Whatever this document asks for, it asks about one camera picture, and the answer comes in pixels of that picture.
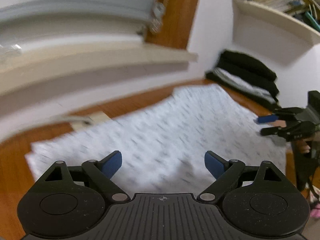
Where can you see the grey window blind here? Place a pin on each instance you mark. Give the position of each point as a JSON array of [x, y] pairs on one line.
[[75, 5]]

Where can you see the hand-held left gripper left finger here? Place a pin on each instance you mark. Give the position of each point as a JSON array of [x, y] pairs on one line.
[[113, 163]]

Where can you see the beige floor plate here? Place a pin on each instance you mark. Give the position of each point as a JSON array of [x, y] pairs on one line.
[[96, 118]]

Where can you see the pink object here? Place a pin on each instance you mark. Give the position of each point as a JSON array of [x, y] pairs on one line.
[[315, 208]]

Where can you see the grey folded garment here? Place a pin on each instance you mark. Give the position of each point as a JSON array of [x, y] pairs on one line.
[[257, 92]]

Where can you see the white shelf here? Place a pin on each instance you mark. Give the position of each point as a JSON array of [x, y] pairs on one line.
[[272, 30]]

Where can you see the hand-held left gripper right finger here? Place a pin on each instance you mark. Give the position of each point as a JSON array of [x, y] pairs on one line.
[[212, 163]]

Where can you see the folded white patterned garment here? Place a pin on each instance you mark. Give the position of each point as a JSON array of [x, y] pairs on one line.
[[235, 77]]

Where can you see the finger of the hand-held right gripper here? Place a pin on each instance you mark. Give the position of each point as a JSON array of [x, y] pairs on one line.
[[272, 131], [267, 118]]

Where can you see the beige window sill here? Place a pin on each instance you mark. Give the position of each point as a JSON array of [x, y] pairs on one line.
[[95, 60]]

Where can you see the white patterned garment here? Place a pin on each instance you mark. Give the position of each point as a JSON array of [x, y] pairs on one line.
[[162, 135], [235, 77]]

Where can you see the wooden window frame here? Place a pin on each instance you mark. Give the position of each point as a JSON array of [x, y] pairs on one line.
[[175, 12]]

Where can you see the person's right hand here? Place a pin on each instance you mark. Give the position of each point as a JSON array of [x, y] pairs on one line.
[[303, 146]]

